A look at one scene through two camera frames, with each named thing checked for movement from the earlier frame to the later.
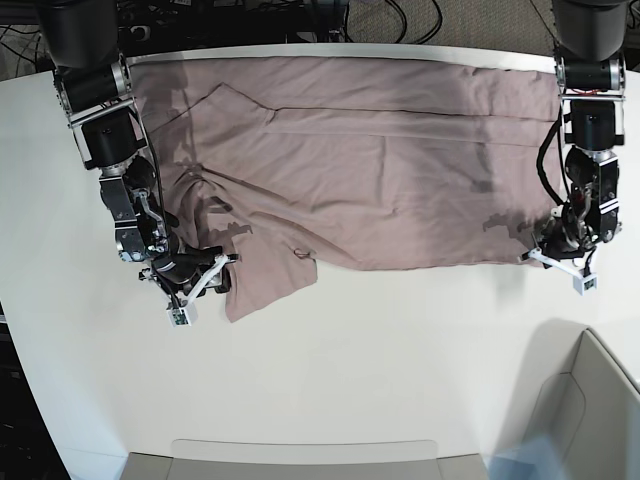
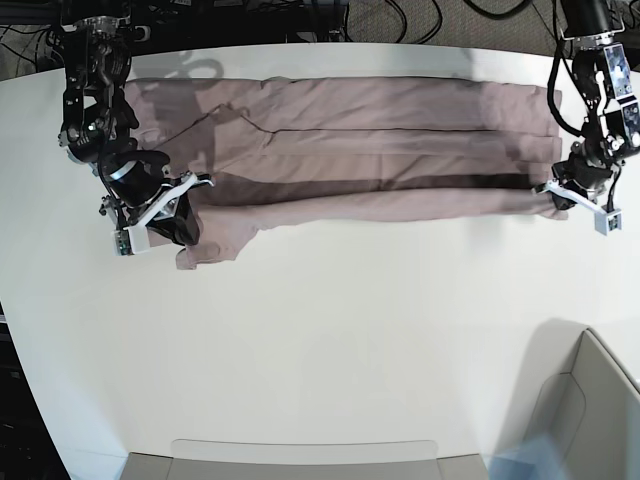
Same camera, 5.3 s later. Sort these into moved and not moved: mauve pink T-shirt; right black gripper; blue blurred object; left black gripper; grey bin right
Moved: left black gripper; right black gripper; mauve pink T-shirt
Not moved: grey bin right; blue blurred object
